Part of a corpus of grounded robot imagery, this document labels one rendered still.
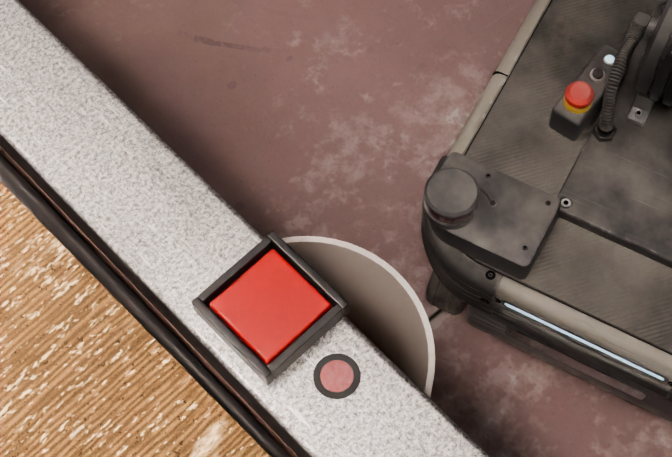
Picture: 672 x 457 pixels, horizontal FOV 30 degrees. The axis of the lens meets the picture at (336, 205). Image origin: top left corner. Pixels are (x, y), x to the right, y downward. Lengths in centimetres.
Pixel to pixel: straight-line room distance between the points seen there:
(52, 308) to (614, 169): 97
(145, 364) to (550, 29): 108
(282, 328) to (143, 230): 13
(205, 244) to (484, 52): 122
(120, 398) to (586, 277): 90
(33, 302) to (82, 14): 131
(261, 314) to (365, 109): 117
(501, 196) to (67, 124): 78
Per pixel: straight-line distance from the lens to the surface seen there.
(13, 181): 94
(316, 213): 191
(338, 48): 205
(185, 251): 89
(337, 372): 85
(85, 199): 92
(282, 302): 85
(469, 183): 157
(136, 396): 83
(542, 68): 176
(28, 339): 86
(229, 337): 84
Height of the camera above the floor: 172
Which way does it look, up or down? 64 degrees down
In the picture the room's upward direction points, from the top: 4 degrees counter-clockwise
